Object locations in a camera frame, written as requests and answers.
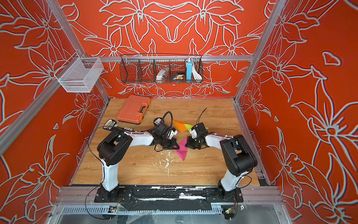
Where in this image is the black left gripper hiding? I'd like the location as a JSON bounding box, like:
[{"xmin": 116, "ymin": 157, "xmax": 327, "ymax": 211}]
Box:
[{"xmin": 159, "ymin": 137, "xmax": 181, "ymax": 150}]

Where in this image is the pink square paper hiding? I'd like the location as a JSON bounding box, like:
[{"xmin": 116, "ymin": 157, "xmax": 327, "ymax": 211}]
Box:
[{"xmin": 174, "ymin": 137, "xmax": 188, "ymax": 161}]

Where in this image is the green square paper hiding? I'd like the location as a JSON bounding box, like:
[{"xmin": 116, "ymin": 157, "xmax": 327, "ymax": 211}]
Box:
[{"xmin": 185, "ymin": 122, "xmax": 208, "ymax": 132}]

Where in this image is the orange square paper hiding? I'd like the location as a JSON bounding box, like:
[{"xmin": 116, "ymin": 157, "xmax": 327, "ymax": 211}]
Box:
[{"xmin": 173, "ymin": 120, "xmax": 192, "ymax": 133}]

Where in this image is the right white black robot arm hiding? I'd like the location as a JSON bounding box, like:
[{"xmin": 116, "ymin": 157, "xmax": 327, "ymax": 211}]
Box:
[{"xmin": 186, "ymin": 133, "xmax": 258, "ymax": 192}]

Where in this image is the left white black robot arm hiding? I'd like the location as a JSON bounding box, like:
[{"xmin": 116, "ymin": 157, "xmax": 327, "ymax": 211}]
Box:
[{"xmin": 98, "ymin": 128, "xmax": 179, "ymax": 192}]

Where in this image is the black round tape disc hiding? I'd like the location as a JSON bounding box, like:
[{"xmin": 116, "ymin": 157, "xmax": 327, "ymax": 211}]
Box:
[{"xmin": 153, "ymin": 118, "xmax": 163, "ymax": 126}]

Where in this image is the orange plastic tool case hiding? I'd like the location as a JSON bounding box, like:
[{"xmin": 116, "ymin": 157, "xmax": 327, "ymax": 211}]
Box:
[{"xmin": 117, "ymin": 95, "xmax": 151, "ymax": 125}]

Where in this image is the black small box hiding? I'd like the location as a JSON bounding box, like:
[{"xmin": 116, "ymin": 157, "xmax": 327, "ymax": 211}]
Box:
[{"xmin": 170, "ymin": 72, "xmax": 186, "ymax": 81}]

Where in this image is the clear plastic bag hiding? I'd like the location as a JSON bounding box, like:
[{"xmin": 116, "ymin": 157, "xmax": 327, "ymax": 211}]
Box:
[{"xmin": 156, "ymin": 68, "xmax": 170, "ymax": 84}]

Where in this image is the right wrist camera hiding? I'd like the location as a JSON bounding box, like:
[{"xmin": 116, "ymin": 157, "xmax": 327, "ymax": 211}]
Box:
[{"xmin": 189, "ymin": 122, "xmax": 208, "ymax": 139}]

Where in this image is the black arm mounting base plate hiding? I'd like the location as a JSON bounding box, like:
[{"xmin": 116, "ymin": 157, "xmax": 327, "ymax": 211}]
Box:
[{"xmin": 94, "ymin": 185, "xmax": 243, "ymax": 203}]

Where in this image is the white cable bundle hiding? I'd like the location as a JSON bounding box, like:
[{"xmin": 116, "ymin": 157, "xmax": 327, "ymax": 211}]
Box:
[{"xmin": 191, "ymin": 65, "xmax": 202, "ymax": 83}]

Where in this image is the black wire wall basket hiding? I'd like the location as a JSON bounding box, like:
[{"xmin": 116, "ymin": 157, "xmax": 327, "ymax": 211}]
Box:
[{"xmin": 120, "ymin": 54, "xmax": 204, "ymax": 84}]

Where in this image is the clear plastic wall bin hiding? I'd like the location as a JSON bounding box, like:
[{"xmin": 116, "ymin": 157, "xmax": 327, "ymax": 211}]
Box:
[{"xmin": 55, "ymin": 57, "xmax": 103, "ymax": 93}]

